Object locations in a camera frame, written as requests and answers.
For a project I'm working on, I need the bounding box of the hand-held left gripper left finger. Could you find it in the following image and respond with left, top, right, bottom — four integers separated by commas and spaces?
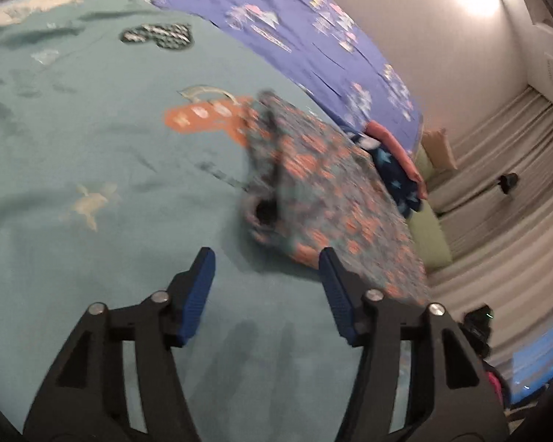
23, 247, 217, 442

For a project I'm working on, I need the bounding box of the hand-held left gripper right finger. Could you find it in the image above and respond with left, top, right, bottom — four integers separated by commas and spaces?
318, 247, 508, 442

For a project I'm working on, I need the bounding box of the floral teal shirt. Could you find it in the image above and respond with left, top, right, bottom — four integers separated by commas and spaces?
239, 89, 437, 315

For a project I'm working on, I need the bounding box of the beige curtain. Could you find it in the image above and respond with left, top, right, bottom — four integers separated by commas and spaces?
423, 85, 553, 399

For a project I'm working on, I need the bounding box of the green cushion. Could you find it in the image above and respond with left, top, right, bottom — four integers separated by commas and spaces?
414, 142, 437, 186
405, 201, 453, 271

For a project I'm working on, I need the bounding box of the folded navy star garment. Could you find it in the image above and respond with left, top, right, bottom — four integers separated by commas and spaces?
349, 131, 423, 220

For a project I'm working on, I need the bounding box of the black floor lamp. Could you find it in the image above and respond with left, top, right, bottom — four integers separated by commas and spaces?
497, 172, 519, 199

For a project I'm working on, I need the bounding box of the folded pink cloth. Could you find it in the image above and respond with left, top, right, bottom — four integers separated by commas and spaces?
364, 120, 428, 200

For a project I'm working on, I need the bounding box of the beige pillow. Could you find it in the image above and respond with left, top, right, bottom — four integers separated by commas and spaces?
422, 127, 460, 171

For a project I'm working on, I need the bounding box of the teal printed bed sheet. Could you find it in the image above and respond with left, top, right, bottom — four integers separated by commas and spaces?
0, 0, 427, 442

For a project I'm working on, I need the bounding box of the purple tree print blanket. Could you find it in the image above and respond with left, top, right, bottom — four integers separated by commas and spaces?
154, 0, 423, 154

